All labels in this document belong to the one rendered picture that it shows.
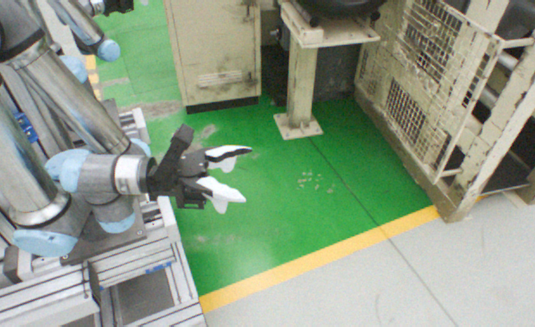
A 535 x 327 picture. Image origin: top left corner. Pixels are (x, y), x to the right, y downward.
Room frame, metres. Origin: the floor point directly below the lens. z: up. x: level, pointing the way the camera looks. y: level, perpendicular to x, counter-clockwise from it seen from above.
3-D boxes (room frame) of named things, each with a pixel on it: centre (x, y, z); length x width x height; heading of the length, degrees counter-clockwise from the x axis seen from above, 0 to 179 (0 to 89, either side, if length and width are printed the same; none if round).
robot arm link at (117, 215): (0.50, 0.32, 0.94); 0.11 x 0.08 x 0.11; 178
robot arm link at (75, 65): (1.08, 0.67, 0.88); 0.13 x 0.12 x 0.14; 49
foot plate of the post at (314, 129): (1.94, -0.22, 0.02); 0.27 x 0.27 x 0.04; 14
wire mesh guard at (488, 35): (1.56, -0.68, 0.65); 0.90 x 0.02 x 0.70; 14
